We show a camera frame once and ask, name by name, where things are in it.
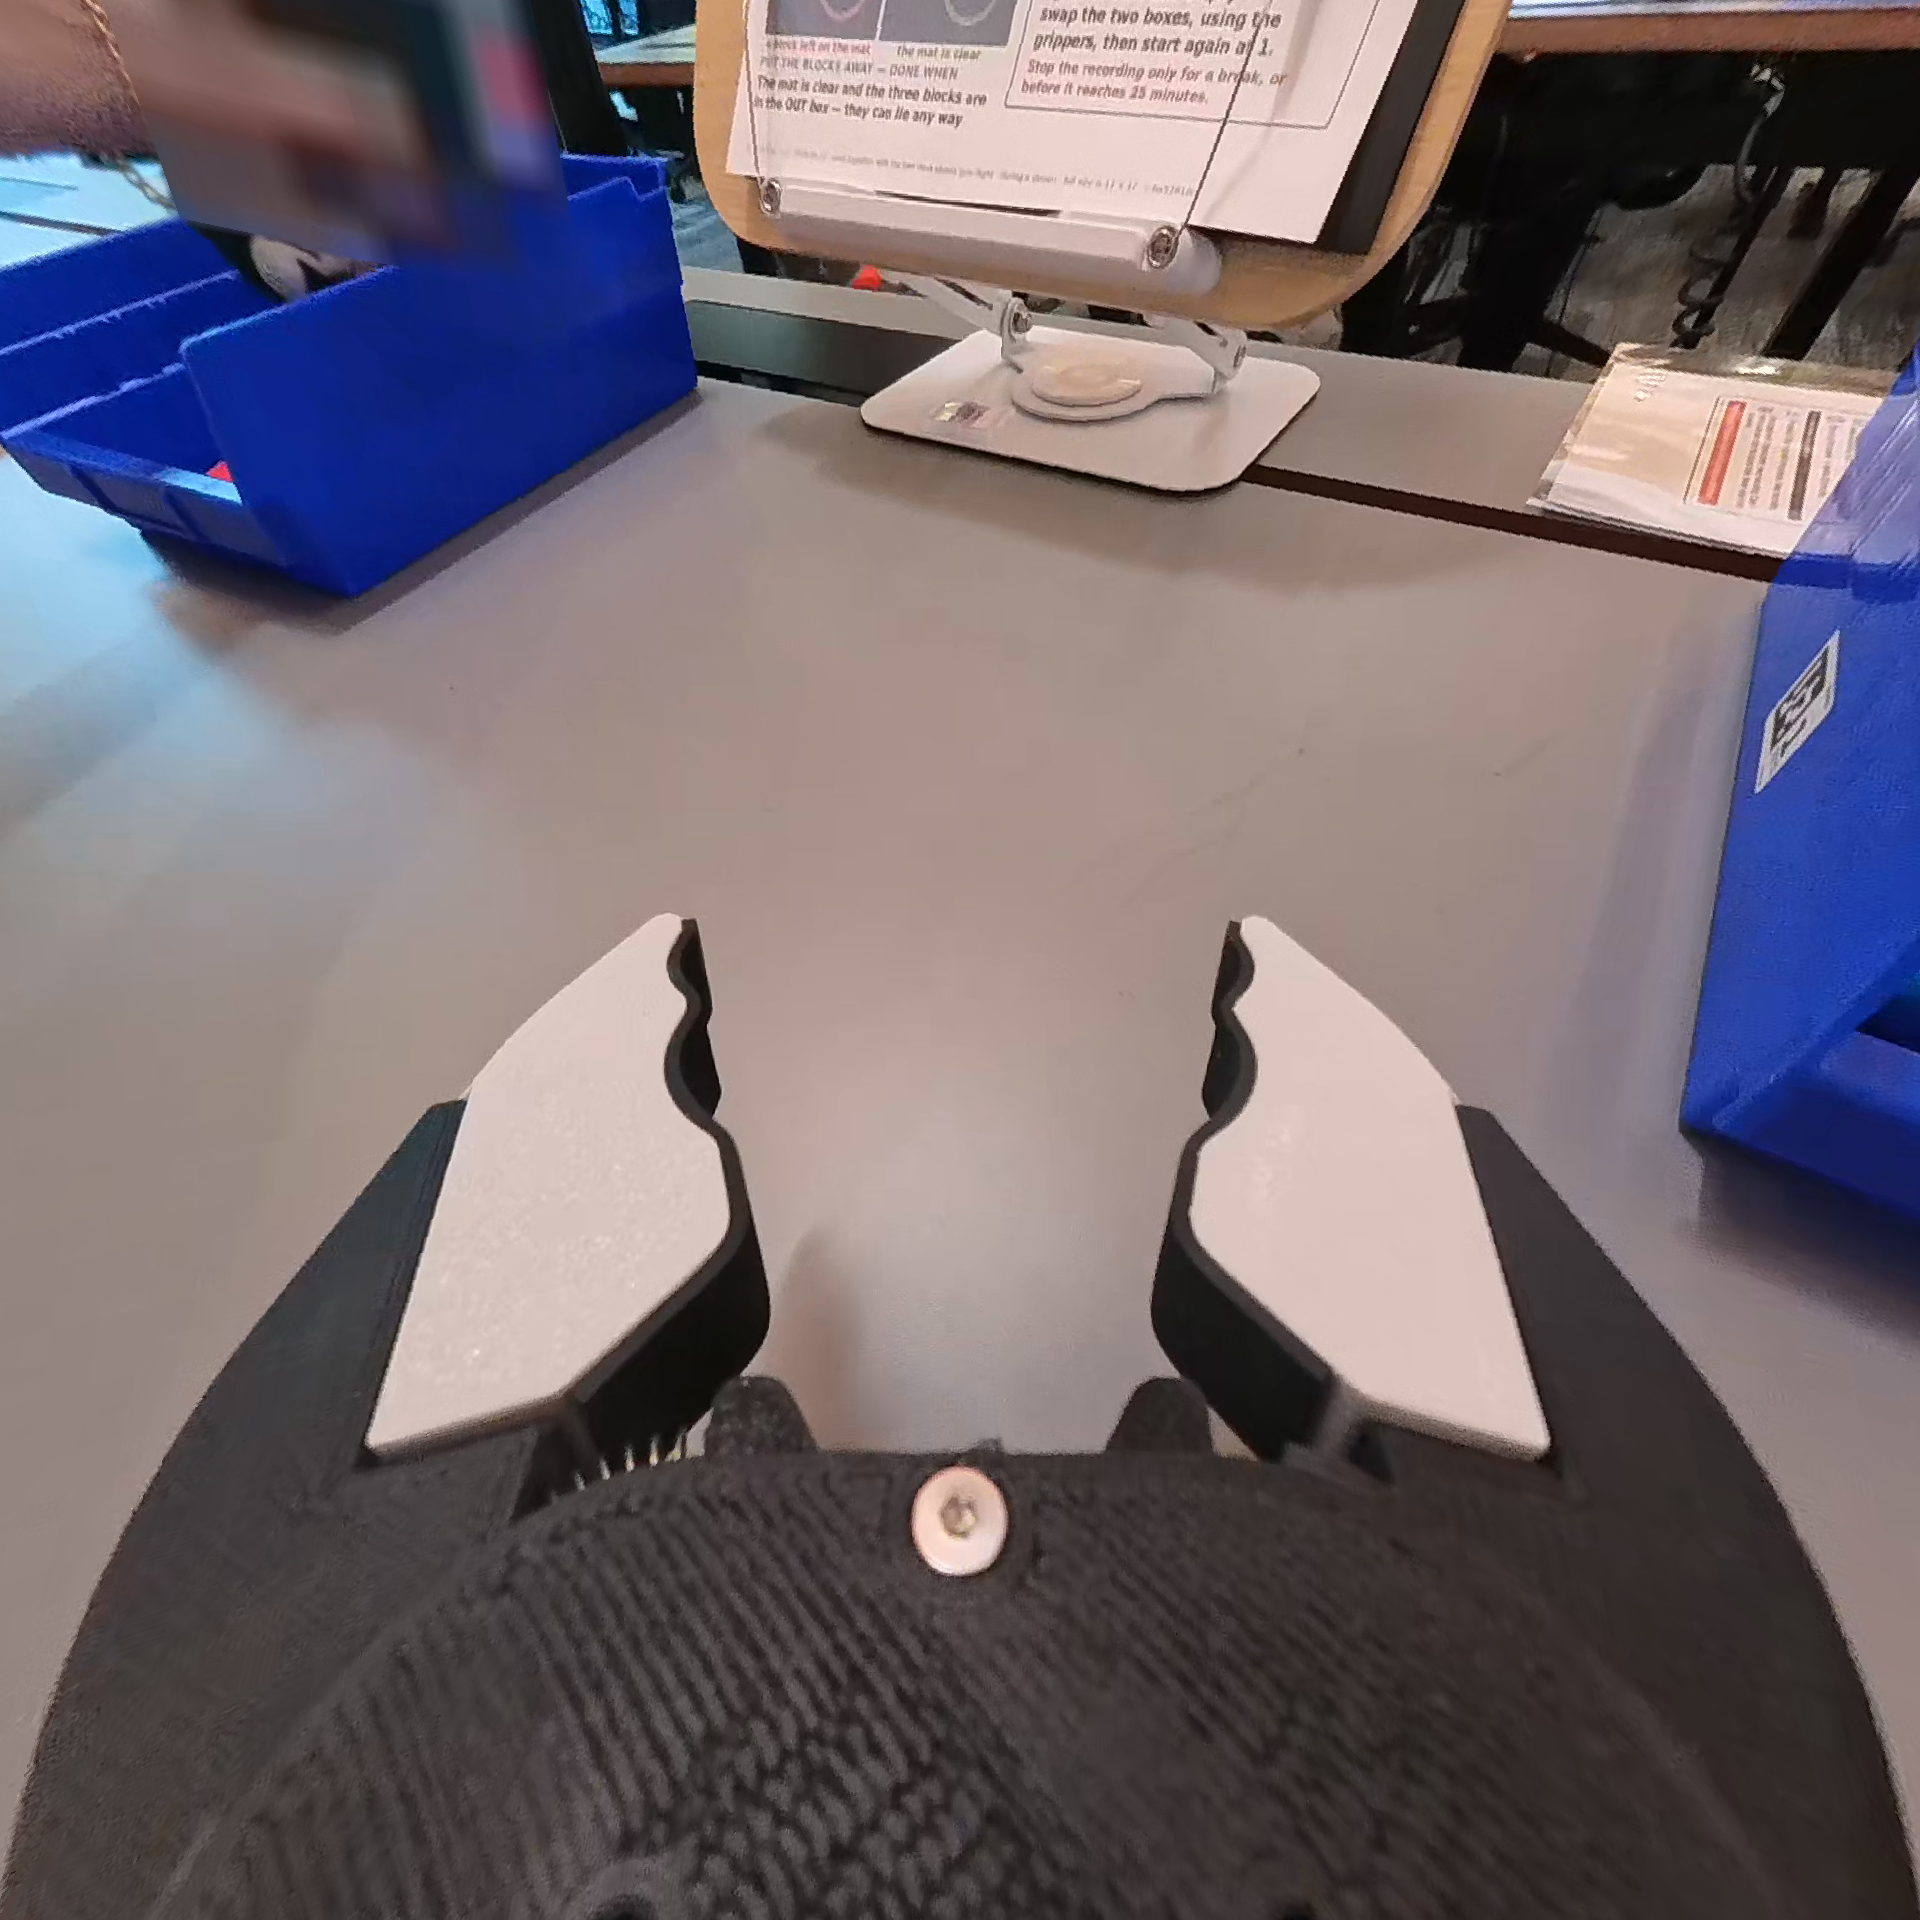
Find blue plastic bin with tag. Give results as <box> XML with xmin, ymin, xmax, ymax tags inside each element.
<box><xmin>1681</xmin><ymin>353</ymin><xmax>1920</xmax><ymax>1225</ymax></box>

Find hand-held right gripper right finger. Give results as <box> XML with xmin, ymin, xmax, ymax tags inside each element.
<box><xmin>1153</xmin><ymin>914</ymin><xmax>1552</xmax><ymax>1466</ymax></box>

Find person's left hand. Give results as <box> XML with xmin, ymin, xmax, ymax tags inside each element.
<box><xmin>135</xmin><ymin>0</ymin><xmax>430</xmax><ymax>170</ymax></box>

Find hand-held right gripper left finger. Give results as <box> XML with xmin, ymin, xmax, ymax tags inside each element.
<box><xmin>363</xmin><ymin>914</ymin><xmax>771</xmax><ymax>1466</ymax></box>

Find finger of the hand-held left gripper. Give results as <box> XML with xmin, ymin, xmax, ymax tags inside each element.
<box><xmin>244</xmin><ymin>229</ymin><xmax>396</xmax><ymax>306</ymax></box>

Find gold chain bracelet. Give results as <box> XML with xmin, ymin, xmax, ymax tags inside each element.
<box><xmin>75</xmin><ymin>0</ymin><xmax>174</xmax><ymax>213</ymax></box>

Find instruction sheet on stand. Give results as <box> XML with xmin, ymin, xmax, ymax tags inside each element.
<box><xmin>692</xmin><ymin>0</ymin><xmax>1514</xmax><ymax>493</ymax></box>

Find paper sheet in plastic sleeve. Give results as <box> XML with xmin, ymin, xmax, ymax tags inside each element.
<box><xmin>1528</xmin><ymin>343</ymin><xmax>1906</xmax><ymax>561</ymax></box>

